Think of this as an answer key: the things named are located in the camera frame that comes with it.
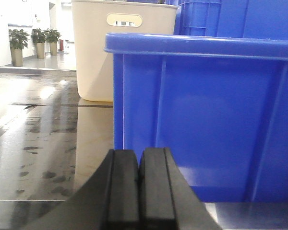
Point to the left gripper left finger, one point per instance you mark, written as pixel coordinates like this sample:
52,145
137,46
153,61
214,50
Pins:
107,201

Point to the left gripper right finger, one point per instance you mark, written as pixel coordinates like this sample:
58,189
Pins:
166,200

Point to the blue target bin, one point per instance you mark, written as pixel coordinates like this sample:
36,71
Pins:
220,104

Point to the beige plastic bin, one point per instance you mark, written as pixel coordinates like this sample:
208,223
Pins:
92,20

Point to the potted plant right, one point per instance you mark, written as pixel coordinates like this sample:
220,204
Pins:
52,37

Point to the potted plant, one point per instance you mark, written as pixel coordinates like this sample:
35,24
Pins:
39,38
52,37
18,40

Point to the potted plant middle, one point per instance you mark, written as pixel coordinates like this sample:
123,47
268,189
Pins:
39,38

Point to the potted plant left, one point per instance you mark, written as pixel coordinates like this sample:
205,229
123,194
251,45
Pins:
18,40

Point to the large blue ribbed crate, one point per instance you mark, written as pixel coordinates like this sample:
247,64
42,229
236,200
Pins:
262,19

